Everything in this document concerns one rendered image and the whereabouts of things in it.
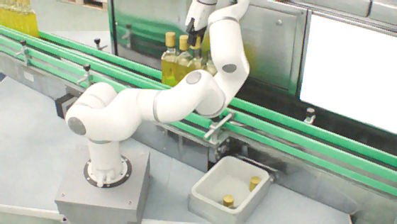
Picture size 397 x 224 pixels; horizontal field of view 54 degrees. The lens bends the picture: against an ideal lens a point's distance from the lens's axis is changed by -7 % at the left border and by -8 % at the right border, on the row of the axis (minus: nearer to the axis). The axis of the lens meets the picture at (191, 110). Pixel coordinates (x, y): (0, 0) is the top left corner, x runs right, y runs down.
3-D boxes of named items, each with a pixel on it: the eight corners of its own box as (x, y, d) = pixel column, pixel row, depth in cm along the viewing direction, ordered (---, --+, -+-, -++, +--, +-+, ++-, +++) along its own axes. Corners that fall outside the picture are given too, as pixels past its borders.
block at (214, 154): (231, 150, 148) (232, 134, 144) (216, 164, 141) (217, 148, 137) (222, 147, 149) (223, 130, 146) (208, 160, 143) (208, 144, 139)
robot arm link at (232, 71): (176, 30, 111) (193, 57, 124) (180, 101, 102) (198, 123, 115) (236, 15, 107) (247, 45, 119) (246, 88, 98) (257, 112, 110)
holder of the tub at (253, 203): (275, 183, 142) (278, 166, 138) (233, 234, 124) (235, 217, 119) (232, 165, 151) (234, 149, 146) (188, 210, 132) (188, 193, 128)
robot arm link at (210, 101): (166, 130, 112) (217, 135, 107) (145, 110, 101) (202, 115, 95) (177, 84, 117) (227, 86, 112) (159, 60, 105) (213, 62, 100)
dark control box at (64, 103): (82, 114, 178) (79, 98, 174) (69, 122, 173) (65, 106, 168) (70, 108, 182) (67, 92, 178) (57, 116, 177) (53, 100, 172)
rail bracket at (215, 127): (235, 132, 145) (237, 101, 138) (208, 157, 134) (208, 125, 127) (227, 128, 147) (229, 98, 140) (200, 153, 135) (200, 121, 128)
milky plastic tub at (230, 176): (269, 191, 138) (271, 172, 134) (234, 234, 123) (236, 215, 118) (225, 172, 147) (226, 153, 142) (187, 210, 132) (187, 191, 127)
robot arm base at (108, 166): (125, 191, 124) (121, 154, 115) (84, 191, 123) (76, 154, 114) (128, 156, 137) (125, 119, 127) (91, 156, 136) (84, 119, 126)
